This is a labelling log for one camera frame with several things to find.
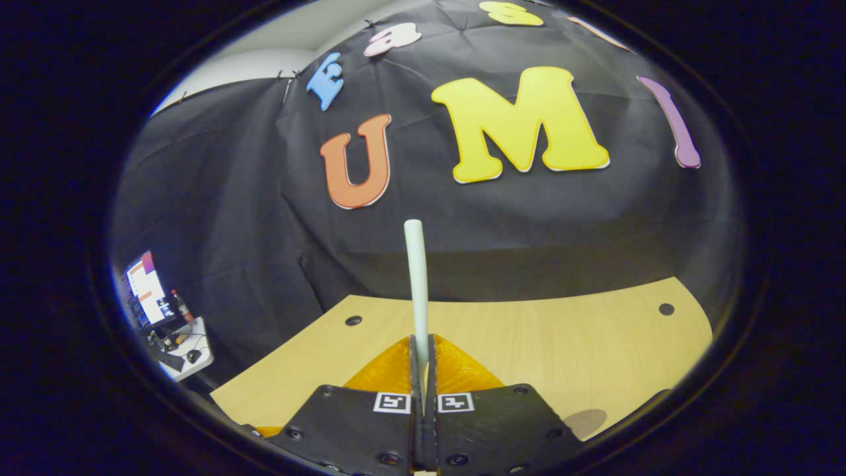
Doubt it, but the computer monitor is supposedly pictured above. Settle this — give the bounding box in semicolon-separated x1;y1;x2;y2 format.
126;250;169;328

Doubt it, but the brown round coaster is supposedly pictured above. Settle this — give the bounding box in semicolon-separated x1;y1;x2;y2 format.
562;408;609;440

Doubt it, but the white side table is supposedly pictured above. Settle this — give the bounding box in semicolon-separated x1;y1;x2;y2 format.
149;317;214;382

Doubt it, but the wooden desktop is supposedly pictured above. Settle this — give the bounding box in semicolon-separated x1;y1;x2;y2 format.
211;276;714;440

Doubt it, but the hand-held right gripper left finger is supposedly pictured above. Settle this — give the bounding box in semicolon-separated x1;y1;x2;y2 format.
264;334;424;476

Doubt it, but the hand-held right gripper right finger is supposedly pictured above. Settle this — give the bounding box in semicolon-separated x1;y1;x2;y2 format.
426;334;586;476

